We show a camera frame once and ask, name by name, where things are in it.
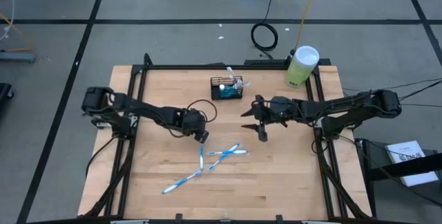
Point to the black aluminium table frame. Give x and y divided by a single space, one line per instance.
224 67

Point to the black flat box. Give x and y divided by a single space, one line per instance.
262 62

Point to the grey flat floor base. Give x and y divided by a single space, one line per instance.
17 57

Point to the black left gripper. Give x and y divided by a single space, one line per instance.
193 122

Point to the blue white toothbrush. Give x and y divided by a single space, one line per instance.
238 151
246 84
181 182
230 72
217 162
201 158

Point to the black side stand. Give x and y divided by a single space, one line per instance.
397 168

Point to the black floor object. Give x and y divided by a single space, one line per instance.
4 94

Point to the green wipes canister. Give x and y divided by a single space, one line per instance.
300 68

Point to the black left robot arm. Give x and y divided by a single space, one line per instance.
145 108

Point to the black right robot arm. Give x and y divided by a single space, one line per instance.
345 106

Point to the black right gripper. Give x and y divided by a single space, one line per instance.
279 110

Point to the white printed booklet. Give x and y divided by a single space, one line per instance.
404 155

